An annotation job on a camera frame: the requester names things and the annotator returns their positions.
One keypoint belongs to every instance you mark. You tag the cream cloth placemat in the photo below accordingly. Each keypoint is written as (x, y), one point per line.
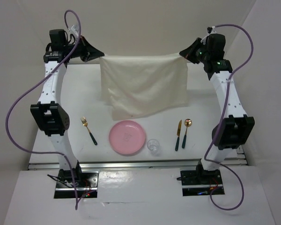
(139, 86)

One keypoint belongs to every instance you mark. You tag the aluminium rail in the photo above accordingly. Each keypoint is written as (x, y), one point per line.
(240, 153)
(136, 165)

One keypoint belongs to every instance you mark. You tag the aluminium rail right side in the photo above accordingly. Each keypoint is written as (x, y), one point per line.
(240, 153)

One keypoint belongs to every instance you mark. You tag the aluminium rail front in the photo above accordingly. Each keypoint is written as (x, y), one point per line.
(136, 165)

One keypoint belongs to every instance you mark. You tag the pink plate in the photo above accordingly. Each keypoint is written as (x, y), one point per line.
(127, 137)

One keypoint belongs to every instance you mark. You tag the gold spoon green handle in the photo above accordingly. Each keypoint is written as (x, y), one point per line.
(188, 123)

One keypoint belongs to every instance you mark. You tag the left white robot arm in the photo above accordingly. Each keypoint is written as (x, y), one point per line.
(48, 113)

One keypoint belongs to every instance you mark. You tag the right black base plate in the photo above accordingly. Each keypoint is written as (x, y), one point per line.
(196, 184)

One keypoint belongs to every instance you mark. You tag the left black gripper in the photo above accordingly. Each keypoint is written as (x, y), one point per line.
(88, 52)

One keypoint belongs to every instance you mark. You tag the gold fork green handle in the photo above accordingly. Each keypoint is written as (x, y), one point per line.
(85, 124)

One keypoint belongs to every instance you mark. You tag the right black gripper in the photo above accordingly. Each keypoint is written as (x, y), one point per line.
(188, 53)

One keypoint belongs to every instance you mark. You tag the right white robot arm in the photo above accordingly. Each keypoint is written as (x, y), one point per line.
(235, 125)

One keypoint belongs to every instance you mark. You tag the gold knife green handle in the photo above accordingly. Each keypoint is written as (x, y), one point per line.
(178, 135)

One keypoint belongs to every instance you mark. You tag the clear glass cup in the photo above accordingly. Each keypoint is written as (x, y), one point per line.
(153, 147)

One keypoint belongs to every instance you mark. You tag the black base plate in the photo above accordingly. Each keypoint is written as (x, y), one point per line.
(196, 184)
(86, 186)

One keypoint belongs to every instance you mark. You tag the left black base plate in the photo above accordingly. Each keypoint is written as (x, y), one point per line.
(86, 186)

